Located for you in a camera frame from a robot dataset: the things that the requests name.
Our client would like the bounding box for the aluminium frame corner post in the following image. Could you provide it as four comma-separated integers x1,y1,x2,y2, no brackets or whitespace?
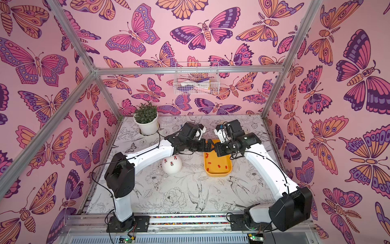
47,0,121,119

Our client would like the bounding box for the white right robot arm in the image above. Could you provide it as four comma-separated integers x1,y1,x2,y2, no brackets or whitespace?
214,120,313,231

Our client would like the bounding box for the white wire wall basket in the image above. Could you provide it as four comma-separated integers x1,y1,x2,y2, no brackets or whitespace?
172,61,220,95

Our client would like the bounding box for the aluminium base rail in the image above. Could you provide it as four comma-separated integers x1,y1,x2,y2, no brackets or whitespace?
65,211,314,235

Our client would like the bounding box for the white dome with screws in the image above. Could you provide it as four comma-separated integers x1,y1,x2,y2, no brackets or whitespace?
161,155,183,175

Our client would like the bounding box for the yellow plastic tray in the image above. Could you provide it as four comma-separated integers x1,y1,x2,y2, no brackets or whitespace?
203,150,233,177

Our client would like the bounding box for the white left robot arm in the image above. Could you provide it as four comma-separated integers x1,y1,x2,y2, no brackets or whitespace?
104,122,215,233

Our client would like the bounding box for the green plant in white pot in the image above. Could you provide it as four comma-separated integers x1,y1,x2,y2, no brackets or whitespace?
134,102,159,136

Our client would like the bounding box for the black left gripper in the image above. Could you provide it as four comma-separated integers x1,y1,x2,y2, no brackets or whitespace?
185,140,216,154

